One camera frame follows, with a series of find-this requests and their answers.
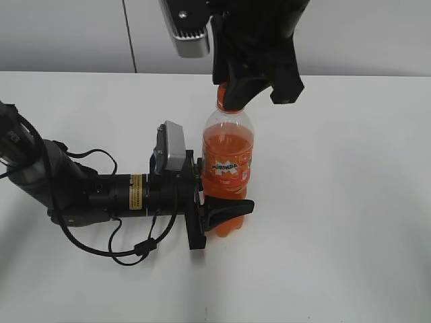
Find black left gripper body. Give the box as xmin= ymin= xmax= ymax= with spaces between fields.
xmin=146 ymin=150 xmax=206 ymax=249

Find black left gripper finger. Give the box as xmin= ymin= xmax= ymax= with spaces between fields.
xmin=203 ymin=196 xmax=255 ymax=232

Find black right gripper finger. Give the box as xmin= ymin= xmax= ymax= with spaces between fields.
xmin=223 ymin=63 xmax=269 ymax=111

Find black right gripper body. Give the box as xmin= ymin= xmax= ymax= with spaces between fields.
xmin=210 ymin=9 xmax=304 ymax=104

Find orange bottle cap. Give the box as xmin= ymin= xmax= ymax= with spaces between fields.
xmin=217 ymin=81 xmax=244 ymax=114

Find orange Mirinda soda bottle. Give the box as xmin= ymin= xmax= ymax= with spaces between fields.
xmin=201 ymin=81 xmax=255 ymax=238

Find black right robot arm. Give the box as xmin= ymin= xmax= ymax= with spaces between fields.
xmin=210 ymin=1 xmax=308 ymax=112

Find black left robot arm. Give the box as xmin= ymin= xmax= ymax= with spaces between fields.
xmin=1 ymin=104 xmax=254 ymax=250

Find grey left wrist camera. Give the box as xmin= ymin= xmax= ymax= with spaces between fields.
xmin=153 ymin=120 xmax=186 ymax=174

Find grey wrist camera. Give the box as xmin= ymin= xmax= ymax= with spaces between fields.
xmin=159 ymin=0 xmax=210 ymax=59
xmin=153 ymin=120 xmax=186 ymax=174

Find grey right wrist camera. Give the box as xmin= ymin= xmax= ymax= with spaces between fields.
xmin=159 ymin=0 xmax=210 ymax=59

